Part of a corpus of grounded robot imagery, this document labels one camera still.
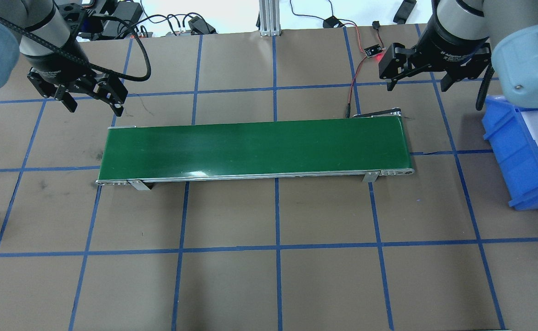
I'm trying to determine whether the small speed controller board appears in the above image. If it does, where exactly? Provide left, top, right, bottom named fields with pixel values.
left=364, top=45, right=384, bottom=58

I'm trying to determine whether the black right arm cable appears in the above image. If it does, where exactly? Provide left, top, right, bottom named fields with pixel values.
left=475, top=44, right=495, bottom=111

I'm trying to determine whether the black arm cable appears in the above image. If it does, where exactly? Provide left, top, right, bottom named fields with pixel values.
left=0, top=10, right=152, bottom=82
left=475, top=44, right=495, bottom=111

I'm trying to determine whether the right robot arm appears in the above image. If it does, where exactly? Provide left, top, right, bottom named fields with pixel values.
left=378, top=0, right=538, bottom=109

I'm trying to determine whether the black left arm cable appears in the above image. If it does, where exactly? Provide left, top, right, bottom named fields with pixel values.
left=0, top=10, right=152, bottom=82

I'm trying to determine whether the aluminium frame post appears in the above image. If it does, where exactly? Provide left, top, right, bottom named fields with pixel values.
left=258, top=0, right=282, bottom=36

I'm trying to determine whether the blue plastic bin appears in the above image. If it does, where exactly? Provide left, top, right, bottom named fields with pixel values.
left=482, top=96, right=538, bottom=210

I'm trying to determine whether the red black conveyor cable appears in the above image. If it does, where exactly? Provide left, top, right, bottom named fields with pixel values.
left=290, top=0, right=386, bottom=119

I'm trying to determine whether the black power adapter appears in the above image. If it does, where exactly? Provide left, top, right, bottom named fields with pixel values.
left=322, top=15, right=342, bottom=28

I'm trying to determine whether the green conveyor belt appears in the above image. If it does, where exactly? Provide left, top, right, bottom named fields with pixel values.
left=96, top=115, right=415, bottom=190

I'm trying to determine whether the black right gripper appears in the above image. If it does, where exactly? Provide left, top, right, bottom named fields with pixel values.
left=378, top=21, right=491, bottom=92

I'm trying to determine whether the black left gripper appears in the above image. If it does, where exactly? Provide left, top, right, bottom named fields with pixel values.
left=27, top=53, right=128, bottom=117

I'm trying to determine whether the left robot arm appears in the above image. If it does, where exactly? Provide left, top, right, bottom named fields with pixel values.
left=0, top=0, right=128, bottom=117

